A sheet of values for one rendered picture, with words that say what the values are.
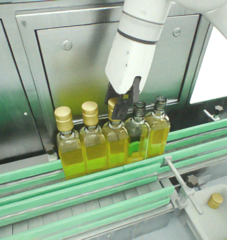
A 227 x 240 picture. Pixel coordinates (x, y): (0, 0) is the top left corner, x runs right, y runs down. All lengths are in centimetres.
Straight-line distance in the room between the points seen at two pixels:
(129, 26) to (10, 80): 34
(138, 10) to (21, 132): 49
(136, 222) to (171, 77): 43
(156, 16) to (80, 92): 30
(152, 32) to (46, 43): 24
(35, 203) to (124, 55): 40
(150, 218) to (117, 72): 39
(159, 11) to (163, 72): 30
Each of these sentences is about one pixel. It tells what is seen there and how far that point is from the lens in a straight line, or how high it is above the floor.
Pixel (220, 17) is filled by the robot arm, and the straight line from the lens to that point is 44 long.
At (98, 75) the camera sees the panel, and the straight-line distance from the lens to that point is 55.
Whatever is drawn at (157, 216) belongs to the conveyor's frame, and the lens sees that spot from 62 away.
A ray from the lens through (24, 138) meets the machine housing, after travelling 70.
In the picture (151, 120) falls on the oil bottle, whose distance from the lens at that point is 52.
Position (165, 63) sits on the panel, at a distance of 62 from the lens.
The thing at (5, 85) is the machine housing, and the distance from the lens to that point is 59.
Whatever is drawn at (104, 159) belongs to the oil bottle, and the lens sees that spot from 53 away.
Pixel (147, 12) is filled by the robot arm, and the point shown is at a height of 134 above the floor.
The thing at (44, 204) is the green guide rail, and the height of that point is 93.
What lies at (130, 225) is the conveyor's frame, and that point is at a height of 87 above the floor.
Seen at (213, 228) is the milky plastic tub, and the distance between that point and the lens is 77.
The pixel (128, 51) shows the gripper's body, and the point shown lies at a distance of 36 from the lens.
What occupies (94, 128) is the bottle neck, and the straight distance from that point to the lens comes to 47.
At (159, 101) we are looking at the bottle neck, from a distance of 50.
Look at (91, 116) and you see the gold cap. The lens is 44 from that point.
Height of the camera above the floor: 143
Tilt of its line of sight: 42 degrees down
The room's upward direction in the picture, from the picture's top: straight up
